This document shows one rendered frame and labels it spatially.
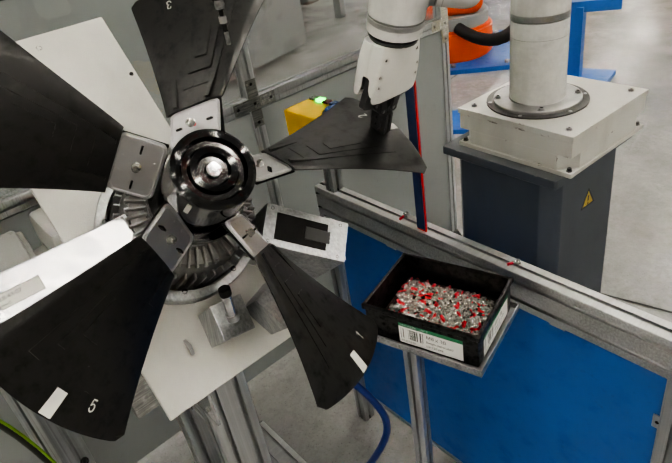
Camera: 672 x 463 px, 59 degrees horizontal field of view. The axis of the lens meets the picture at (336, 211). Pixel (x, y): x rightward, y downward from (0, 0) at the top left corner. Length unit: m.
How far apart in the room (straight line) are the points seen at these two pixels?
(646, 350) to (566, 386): 0.24
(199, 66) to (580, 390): 0.90
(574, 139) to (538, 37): 0.22
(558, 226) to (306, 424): 1.08
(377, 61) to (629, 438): 0.82
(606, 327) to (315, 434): 1.16
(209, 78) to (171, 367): 0.47
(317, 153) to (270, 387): 1.38
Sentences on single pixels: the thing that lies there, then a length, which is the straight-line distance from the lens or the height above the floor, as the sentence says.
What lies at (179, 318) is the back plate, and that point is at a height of 0.94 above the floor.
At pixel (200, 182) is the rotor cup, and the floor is 1.22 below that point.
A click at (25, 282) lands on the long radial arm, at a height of 1.12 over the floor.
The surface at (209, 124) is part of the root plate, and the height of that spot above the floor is 1.25.
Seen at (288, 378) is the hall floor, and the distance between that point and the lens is 2.19.
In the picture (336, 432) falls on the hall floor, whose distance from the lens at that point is 2.00.
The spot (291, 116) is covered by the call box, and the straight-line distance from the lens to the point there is 1.38.
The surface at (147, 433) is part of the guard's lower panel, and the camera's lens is 2.03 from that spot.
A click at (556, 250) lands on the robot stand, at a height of 0.73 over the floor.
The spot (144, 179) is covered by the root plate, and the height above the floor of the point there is 1.21.
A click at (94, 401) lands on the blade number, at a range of 0.81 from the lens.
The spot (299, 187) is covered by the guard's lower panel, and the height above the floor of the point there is 0.65.
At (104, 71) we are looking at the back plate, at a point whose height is 1.28.
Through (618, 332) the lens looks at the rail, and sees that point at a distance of 1.08.
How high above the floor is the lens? 1.56
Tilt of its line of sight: 31 degrees down
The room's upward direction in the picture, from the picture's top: 10 degrees counter-clockwise
